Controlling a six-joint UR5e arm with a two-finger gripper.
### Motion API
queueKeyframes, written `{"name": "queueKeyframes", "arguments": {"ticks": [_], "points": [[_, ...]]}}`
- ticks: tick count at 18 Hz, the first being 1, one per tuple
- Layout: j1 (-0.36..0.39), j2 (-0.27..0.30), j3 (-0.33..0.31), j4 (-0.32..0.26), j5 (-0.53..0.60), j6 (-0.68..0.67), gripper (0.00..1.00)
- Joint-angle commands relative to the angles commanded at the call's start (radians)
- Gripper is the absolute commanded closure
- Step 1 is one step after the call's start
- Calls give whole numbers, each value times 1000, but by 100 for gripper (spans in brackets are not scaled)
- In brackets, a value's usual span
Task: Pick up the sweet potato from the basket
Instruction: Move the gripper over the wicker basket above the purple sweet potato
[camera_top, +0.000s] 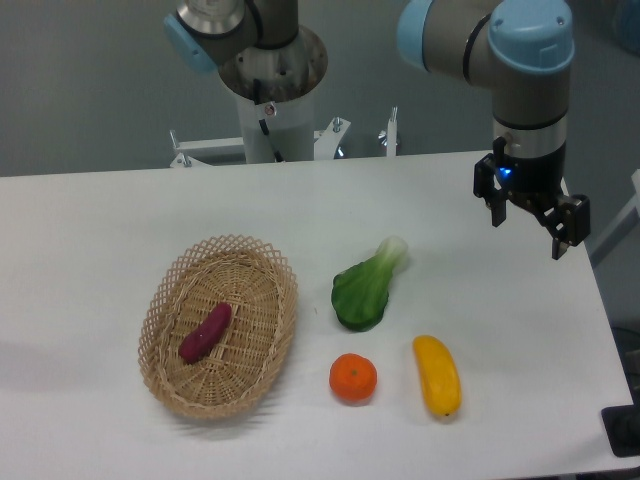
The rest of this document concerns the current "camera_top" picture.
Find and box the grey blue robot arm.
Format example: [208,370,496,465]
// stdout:
[163,1,590,258]

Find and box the oval wicker basket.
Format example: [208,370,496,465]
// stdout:
[138,235,297,420]

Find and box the white metal base frame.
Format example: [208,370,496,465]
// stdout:
[168,106,404,168]

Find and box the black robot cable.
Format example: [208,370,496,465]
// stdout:
[251,78,286,164]

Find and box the black device at table edge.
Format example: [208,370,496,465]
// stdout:
[601,405,639,458]

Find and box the yellow mango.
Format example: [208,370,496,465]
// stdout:
[412,335,462,417]

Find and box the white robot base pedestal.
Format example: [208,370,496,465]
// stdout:
[219,26,328,136]

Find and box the orange tangerine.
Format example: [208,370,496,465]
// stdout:
[328,353,378,405]

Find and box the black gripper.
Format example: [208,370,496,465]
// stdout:
[473,118,591,260]

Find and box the purple sweet potato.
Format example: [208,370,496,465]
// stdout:
[178,302,232,364]

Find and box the green bok choy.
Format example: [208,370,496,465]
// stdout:
[331,236,408,332]

